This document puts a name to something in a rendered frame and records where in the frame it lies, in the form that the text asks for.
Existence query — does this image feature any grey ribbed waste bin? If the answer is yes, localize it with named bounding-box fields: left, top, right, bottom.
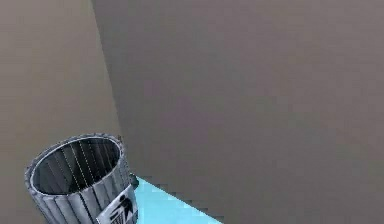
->
left=23, top=133, right=140, bottom=224

